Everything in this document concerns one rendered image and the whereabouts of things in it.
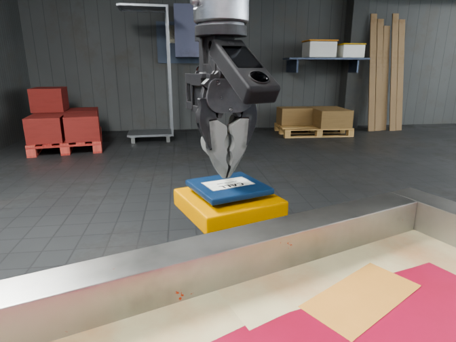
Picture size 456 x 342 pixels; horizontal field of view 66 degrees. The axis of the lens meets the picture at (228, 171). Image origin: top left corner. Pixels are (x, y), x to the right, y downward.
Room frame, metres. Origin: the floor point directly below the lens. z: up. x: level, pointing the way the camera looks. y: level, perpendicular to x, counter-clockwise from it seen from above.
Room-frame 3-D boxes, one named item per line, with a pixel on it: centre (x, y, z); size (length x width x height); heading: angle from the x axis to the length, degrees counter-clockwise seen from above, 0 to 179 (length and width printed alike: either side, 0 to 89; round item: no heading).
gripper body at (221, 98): (0.53, 0.01, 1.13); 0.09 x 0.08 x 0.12; 27
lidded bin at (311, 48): (6.58, -1.60, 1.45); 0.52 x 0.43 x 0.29; 98
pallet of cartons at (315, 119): (6.32, -1.52, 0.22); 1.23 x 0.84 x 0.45; 98
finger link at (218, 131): (0.51, 0.03, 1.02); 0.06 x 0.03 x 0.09; 27
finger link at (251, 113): (0.51, -0.02, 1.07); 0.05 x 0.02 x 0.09; 117
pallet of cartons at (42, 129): (5.29, 2.41, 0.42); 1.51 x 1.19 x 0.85; 8
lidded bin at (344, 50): (6.65, -2.18, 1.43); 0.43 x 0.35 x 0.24; 98
